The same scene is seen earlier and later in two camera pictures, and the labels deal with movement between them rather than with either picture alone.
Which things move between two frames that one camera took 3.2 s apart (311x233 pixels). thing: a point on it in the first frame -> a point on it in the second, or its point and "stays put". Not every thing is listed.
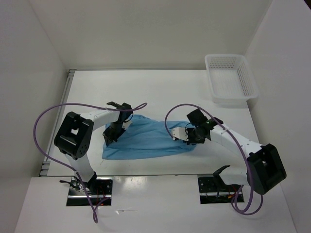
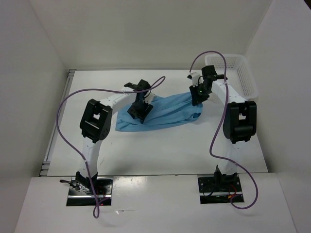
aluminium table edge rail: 45,168 stays put
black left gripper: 109,138 -> 141,115
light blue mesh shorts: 144,137 -> 166,110
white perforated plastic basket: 231,80 stays put
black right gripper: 191,141 -> 196,99
